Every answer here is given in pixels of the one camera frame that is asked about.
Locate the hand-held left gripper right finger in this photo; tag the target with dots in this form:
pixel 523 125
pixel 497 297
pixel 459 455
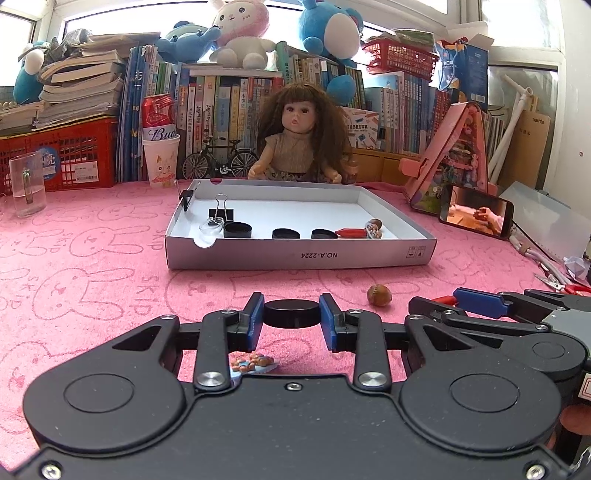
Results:
pixel 327 323

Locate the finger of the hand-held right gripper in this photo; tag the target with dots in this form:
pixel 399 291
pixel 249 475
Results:
pixel 429 308
pixel 478 302

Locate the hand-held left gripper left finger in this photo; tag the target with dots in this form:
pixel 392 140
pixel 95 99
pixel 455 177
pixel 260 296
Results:
pixel 254 323

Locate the small red plastic piece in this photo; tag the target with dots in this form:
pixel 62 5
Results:
pixel 445 300

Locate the grey cardboard box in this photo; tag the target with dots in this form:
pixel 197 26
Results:
pixel 300 256

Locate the small blue hair clip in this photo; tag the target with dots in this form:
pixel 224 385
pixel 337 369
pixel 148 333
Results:
pixel 373 232

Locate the brown walnut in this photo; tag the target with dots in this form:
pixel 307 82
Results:
pixel 379 294
pixel 376 223

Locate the clear plastic piece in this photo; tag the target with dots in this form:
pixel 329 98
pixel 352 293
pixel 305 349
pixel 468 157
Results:
pixel 210 228

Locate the person's right hand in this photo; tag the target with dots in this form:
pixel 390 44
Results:
pixel 572 422

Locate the blue decorated hair clip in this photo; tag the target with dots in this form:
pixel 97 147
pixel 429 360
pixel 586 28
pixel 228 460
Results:
pixel 251 362

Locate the crumpled pale purple paper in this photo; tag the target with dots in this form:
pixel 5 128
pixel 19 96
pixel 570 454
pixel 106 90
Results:
pixel 577 267

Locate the black smartphone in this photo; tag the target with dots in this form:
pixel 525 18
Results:
pixel 475 212

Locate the red plastic clip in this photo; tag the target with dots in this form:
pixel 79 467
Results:
pixel 351 232

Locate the grey translucent folder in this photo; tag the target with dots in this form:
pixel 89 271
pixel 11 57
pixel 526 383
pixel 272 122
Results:
pixel 540 217

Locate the pink toy house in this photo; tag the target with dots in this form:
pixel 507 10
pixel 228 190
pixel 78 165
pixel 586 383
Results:
pixel 450 161

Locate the small black binder clip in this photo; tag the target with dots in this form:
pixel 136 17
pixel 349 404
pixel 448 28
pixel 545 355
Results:
pixel 186 196

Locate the small brown bottle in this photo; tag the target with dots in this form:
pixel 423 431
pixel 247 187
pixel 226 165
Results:
pixel 353 168

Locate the brown cardboard sheet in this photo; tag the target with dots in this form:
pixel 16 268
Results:
pixel 526 147

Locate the pink rabbit-print tablecloth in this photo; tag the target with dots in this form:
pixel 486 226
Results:
pixel 92 286

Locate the miniature black bicycle model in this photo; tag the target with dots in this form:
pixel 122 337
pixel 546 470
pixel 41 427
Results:
pixel 219 159

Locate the white plastic pipes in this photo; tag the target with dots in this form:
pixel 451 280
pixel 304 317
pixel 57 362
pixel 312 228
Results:
pixel 510 124

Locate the white cartoon paper cup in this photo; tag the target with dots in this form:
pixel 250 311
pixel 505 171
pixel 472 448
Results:
pixel 160 161

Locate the brown-haired doll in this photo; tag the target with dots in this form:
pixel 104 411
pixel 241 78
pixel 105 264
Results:
pixel 300 138

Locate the white printed stationery box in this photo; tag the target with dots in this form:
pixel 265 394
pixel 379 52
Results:
pixel 362 129

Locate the row of blue-spined books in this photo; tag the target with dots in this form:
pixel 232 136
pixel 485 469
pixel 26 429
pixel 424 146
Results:
pixel 411 115

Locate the row of upright books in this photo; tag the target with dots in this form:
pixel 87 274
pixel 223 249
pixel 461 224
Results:
pixel 231 106

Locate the red beverage can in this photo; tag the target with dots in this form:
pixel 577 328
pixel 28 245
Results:
pixel 159 115

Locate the blue paper bag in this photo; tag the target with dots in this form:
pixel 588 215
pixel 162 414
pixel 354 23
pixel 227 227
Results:
pixel 461 64

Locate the row of blue booklets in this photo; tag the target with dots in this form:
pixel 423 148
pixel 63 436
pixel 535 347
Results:
pixel 131 115

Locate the red plastic crate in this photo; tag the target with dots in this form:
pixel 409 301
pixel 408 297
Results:
pixel 64 157

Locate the red plastic basket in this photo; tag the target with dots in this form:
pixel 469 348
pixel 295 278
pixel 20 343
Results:
pixel 399 55

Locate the clear glass mug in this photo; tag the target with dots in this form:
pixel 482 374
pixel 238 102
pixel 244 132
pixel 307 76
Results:
pixel 27 191

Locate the light blue plush toy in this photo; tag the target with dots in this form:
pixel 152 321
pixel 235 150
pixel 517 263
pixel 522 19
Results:
pixel 189 41

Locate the large blue white plush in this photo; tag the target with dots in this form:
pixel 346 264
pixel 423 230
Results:
pixel 330 32

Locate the stack of worn books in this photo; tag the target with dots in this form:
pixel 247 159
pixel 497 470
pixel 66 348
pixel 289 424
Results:
pixel 78 87

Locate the pink white rabbit plush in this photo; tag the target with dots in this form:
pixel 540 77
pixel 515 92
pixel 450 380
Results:
pixel 240 27

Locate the grey plastic bag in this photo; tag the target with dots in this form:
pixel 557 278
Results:
pixel 74 39

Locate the blue white plush toy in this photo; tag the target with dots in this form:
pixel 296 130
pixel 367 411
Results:
pixel 27 69

